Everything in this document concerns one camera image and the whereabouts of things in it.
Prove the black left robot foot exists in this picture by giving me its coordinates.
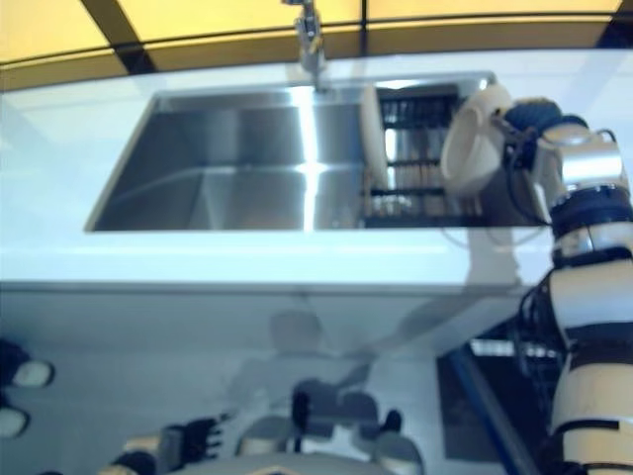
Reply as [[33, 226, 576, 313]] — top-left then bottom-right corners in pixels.
[[290, 390, 312, 449]]

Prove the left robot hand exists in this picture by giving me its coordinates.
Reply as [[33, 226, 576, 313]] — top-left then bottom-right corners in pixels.
[[160, 418, 224, 466]]

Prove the stainless steel sink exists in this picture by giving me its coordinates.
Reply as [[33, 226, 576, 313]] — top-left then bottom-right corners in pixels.
[[83, 71, 550, 234]]

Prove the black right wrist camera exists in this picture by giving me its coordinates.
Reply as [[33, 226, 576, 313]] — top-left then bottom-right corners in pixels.
[[506, 133, 539, 170]]

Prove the dark object with pale patches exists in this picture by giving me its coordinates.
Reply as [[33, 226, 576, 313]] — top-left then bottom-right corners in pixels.
[[0, 338, 55, 439]]

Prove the grey robot torso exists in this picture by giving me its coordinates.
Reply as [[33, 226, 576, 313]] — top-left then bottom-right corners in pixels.
[[177, 452, 397, 475]]

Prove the white ceramic plate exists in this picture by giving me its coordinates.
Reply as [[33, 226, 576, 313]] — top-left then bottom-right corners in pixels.
[[438, 82, 515, 198], [358, 84, 390, 187]]

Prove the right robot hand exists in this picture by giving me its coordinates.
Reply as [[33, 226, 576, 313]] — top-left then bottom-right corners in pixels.
[[492, 97, 589, 149]]

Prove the dark dish rack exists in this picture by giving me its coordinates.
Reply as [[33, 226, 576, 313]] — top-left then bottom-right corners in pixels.
[[358, 83, 489, 222]]

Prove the open dishwasher door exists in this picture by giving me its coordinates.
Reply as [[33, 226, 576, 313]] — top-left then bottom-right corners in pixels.
[[434, 316, 560, 475]]

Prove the chrome kitchen faucet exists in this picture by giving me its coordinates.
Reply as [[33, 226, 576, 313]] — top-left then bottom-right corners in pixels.
[[281, 0, 330, 95]]

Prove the white glossy cabinet door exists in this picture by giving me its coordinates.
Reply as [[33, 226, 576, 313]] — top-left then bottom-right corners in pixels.
[[0, 284, 308, 446], [304, 291, 500, 362]]

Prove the yellow window with dark frame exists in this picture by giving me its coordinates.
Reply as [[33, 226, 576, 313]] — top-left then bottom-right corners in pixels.
[[0, 0, 633, 93]]

